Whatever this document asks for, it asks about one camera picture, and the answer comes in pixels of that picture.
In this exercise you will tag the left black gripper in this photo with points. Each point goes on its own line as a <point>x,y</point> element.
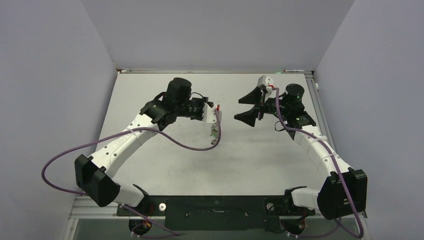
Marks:
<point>201,101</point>

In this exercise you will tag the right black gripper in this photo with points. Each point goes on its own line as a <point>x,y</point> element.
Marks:
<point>255,97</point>

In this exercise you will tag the green key tag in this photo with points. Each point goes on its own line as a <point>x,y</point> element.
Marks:
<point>214,134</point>

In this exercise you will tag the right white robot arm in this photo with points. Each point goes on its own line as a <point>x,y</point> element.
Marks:
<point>344,190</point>

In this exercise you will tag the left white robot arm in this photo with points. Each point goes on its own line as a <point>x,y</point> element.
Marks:
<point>95,173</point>

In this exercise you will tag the red marker pen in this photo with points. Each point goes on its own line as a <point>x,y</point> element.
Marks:
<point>294,71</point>

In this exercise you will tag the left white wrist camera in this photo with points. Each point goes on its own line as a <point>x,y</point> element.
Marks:
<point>211,114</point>

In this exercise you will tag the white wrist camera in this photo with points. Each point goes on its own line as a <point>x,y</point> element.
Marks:
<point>265,82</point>
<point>211,114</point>

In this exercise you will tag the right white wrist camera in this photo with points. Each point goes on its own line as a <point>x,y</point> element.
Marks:
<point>265,82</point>

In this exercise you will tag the aluminium right rail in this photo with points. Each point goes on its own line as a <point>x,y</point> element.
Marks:
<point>313,88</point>

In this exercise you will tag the aluminium rail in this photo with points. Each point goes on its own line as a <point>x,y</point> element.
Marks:
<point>313,88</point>
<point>244,206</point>

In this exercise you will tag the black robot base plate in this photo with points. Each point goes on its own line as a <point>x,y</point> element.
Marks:
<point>198,222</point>

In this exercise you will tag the aluminium front rail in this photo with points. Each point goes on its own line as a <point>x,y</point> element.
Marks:
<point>244,206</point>

